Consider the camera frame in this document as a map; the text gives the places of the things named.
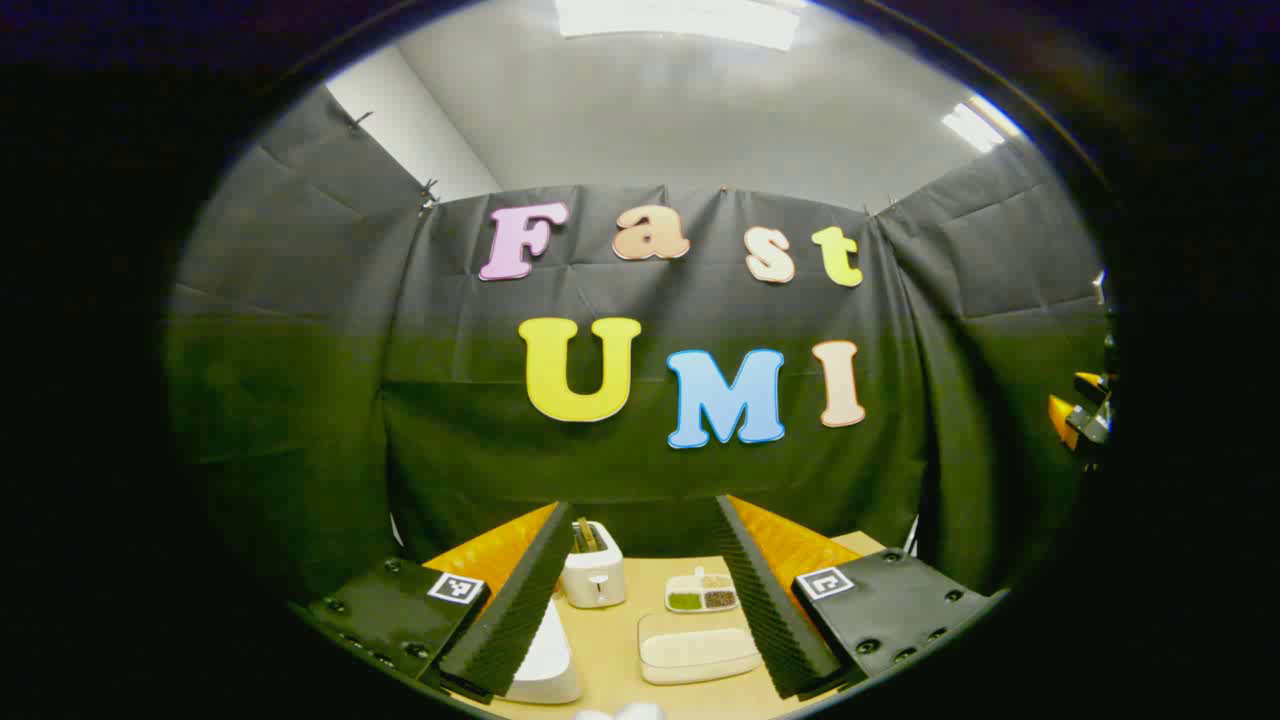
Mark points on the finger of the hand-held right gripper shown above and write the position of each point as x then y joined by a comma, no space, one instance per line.
1062,420

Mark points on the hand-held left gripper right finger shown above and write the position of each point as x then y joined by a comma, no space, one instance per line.
765,600

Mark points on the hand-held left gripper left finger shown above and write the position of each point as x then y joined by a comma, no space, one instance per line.
520,600

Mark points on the white rice cooker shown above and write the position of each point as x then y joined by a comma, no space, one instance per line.
550,665

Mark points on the clear plastic rice container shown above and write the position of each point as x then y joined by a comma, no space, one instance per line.
690,650

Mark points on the white divided bean dish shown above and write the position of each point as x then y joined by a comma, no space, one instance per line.
700,590

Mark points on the white toaster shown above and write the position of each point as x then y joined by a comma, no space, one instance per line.
594,580

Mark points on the brown bread slice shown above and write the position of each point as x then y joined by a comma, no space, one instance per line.
595,535
580,538

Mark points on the black backdrop cloth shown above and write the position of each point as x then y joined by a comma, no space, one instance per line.
300,400

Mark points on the ceiling light panel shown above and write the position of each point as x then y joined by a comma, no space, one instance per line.
680,20
975,125

